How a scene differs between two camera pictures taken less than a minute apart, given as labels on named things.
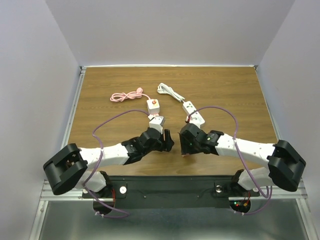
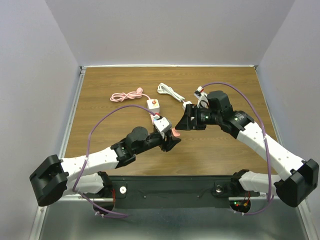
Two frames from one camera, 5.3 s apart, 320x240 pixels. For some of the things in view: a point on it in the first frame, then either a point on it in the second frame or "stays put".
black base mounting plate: x=145 y=192 stays put
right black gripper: x=185 y=147 to x=185 y=123
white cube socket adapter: x=153 y=106 stays put
